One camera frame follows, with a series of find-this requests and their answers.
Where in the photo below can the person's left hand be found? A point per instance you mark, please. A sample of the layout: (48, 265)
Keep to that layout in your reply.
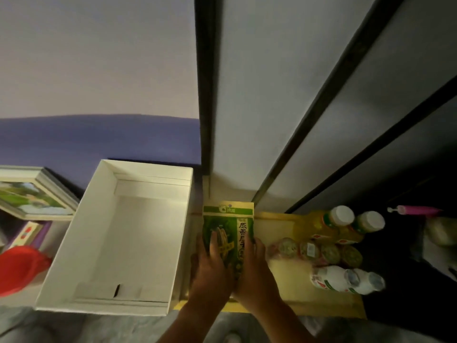
(210, 278)

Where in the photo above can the person's right hand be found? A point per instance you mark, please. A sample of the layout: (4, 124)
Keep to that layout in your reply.
(259, 285)

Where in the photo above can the green snack box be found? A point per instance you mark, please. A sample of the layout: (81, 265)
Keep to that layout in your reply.
(228, 217)

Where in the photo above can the white cardboard box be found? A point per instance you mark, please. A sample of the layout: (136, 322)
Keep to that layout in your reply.
(135, 239)

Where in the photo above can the person's right forearm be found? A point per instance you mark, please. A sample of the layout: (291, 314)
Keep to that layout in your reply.
(285, 328)

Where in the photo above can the person's left forearm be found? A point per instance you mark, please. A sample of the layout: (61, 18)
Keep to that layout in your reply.
(185, 328)

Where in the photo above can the black cabinet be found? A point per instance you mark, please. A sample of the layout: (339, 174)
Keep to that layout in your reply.
(400, 303)

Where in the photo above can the purple book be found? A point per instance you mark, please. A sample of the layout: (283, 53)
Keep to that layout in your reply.
(42, 233)

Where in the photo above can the pink hand pump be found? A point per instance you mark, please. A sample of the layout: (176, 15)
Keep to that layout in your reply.
(417, 210)

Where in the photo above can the small white paper carton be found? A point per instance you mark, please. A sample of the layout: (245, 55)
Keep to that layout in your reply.
(439, 257)

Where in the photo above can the cream strip coloured marks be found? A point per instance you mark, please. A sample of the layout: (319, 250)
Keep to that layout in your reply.
(25, 235)

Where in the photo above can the red lid jar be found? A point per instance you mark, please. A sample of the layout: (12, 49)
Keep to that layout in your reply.
(19, 267)

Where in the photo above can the cream tape roll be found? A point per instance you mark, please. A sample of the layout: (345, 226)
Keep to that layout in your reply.
(442, 230)

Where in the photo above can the landscape photo frame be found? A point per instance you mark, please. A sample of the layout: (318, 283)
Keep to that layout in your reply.
(32, 196)

